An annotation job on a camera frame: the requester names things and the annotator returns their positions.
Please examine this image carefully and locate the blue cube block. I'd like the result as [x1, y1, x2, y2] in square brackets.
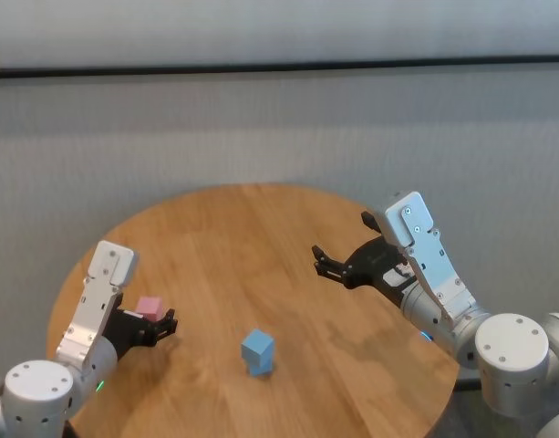
[246, 353, 274, 379]
[240, 328, 276, 366]

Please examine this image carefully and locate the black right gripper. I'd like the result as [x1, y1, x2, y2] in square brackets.
[311, 210, 418, 310]

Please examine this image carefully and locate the pink cube block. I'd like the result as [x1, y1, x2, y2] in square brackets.
[136, 296, 165, 321]

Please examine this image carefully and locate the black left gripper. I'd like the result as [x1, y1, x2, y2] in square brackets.
[100, 295, 180, 362]

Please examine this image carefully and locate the black horizontal wall rail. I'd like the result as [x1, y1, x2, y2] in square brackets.
[0, 53, 559, 81]

